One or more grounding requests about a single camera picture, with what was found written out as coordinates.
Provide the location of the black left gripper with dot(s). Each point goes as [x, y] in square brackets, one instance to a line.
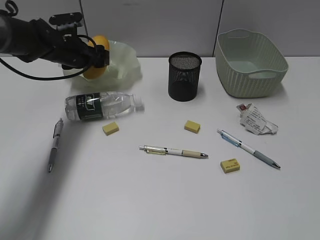
[64, 46]

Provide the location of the yellow mango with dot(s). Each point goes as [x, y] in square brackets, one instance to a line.
[102, 59]

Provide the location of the clear water bottle green label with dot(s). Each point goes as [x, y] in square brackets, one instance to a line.
[101, 105]

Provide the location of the grey grip pen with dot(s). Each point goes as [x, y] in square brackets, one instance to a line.
[55, 144]

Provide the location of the blue clip pen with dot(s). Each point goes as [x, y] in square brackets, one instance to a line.
[238, 143]

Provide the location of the white waste paper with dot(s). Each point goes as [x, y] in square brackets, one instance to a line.
[253, 120]

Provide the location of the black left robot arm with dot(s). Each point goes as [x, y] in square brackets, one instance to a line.
[20, 39]

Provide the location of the pale green wavy glass plate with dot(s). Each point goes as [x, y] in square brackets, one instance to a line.
[122, 73]

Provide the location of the yellow eraser left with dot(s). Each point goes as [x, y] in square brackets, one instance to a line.
[110, 128]

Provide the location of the black mesh pen holder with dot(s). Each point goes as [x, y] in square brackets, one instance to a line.
[183, 75]

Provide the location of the beige grip pen middle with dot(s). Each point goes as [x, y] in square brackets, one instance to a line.
[172, 151]

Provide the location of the yellow eraser middle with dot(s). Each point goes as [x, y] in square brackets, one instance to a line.
[191, 126]

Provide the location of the pale green plastic basket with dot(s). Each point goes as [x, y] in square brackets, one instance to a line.
[248, 64]

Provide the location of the yellow printed eraser right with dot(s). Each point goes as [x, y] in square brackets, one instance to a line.
[230, 165]

